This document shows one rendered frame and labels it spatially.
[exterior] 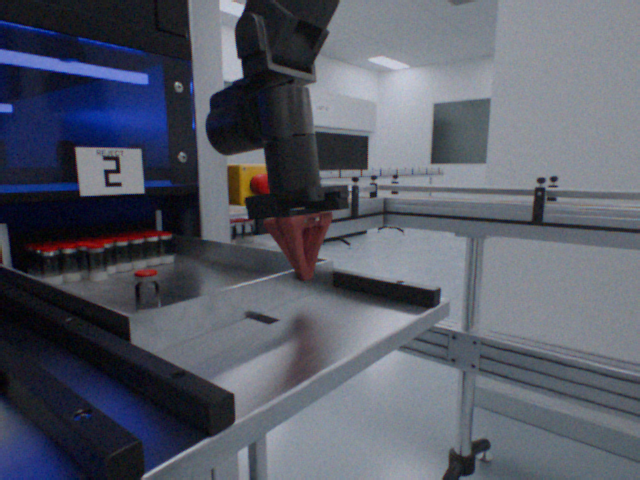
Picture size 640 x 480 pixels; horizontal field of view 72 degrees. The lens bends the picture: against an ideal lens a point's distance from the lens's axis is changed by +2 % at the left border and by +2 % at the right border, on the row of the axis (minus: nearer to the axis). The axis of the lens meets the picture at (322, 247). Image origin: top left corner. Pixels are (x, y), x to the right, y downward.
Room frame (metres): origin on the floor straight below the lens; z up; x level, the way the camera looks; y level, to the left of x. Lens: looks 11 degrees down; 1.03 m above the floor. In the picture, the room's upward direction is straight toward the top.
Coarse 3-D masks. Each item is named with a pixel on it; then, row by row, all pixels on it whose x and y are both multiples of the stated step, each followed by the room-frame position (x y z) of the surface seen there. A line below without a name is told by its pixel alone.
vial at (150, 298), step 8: (136, 280) 0.40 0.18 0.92; (144, 280) 0.40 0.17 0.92; (152, 280) 0.40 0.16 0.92; (136, 288) 0.40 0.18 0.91; (144, 288) 0.40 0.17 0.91; (152, 288) 0.40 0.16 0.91; (136, 296) 0.40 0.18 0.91; (144, 296) 0.40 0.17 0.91; (152, 296) 0.40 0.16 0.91; (136, 304) 0.40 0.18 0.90; (144, 304) 0.40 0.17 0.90; (152, 304) 0.40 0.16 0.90; (160, 304) 0.41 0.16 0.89
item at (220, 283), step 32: (192, 256) 0.69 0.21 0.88; (224, 256) 0.64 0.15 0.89; (256, 256) 0.60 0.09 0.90; (32, 288) 0.43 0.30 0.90; (64, 288) 0.40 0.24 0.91; (96, 288) 0.51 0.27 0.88; (128, 288) 0.51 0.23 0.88; (160, 288) 0.51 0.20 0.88; (192, 288) 0.51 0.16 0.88; (224, 288) 0.51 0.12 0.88; (256, 288) 0.42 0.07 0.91; (288, 288) 0.46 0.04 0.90; (320, 288) 0.50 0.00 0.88; (96, 320) 0.35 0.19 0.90; (128, 320) 0.32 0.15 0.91; (160, 320) 0.34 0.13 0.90; (192, 320) 0.36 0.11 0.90; (224, 320) 0.39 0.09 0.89
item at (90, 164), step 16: (80, 160) 0.56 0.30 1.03; (96, 160) 0.57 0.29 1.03; (128, 160) 0.60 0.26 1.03; (80, 176) 0.56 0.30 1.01; (96, 176) 0.57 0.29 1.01; (112, 176) 0.59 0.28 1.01; (128, 176) 0.60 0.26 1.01; (80, 192) 0.55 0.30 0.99; (96, 192) 0.57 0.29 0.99; (112, 192) 0.58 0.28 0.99; (128, 192) 0.60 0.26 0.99
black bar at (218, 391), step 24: (0, 288) 0.45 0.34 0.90; (24, 312) 0.40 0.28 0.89; (48, 312) 0.37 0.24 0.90; (72, 336) 0.33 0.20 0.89; (96, 336) 0.32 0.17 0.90; (96, 360) 0.30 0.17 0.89; (120, 360) 0.28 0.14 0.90; (144, 360) 0.27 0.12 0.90; (144, 384) 0.26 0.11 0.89; (168, 384) 0.24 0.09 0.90; (192, 384) 0.24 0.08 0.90; (168, 408) 0.25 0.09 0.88; (192, 408) 0.23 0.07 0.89; (216, 408) 0.22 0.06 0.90; (216, 432) 0.22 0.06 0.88
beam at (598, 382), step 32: (448, 320) 1.31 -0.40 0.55; (416, 352) 1.30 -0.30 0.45; (448, 352) 1.23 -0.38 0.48; (480, 352) 1.18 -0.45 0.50; (512, 352) 1.13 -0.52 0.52; (544, 352) 1.07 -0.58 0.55; (576, 352) 1.07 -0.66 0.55; (512, 384) 1.12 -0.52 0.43; (544, 384) 1.07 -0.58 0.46; (576, 384) 1.02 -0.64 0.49; (608, 384) 0.98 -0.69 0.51
